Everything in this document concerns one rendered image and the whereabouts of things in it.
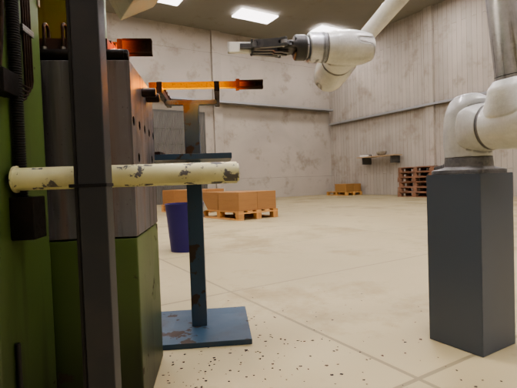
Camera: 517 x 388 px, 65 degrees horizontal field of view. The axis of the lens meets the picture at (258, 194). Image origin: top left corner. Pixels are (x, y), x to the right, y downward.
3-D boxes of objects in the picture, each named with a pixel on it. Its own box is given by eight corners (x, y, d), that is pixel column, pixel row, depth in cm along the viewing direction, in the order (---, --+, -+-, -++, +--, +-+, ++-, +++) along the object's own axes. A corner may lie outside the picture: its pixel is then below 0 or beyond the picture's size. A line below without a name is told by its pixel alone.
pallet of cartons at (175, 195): (160, 211, 898) (159, 190, 896) (201, 209, 948) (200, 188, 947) (182, 215, 782) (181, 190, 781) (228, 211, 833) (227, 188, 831)
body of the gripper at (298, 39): (310, 55, 119) (278, 55, 118) (303, 64, 128) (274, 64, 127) (309, 29, 119) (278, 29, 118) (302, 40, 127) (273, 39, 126)
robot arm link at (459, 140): (468, 158, 154) (467, 100, 154) (511, 155, 137) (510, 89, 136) (433, 159, 149) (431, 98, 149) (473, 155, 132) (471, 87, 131)
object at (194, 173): (238, 185, 88) (237, 160, 88) (239, 185, 82) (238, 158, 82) (21, 192, 83) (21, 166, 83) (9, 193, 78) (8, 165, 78)
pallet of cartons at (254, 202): (198, 216, 723) (198, 192, 721) (243, 213, 770) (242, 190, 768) (231, 221, 616) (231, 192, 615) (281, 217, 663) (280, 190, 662)
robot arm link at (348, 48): (331, 55, 118) (320, 76, 131) (383, 55, 119) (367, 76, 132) (328, 21, 120) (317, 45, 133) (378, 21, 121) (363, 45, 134)
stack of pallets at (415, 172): (451, 195, 1124) (451, 165, 1121) (433, 197, 1082) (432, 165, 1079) (415, 195, 1225) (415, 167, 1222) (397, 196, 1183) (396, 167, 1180)
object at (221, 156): (228, 162, 188) (228, 158, 188) (231, 158, 148) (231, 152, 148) (162, 165, 185) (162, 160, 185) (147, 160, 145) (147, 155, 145)
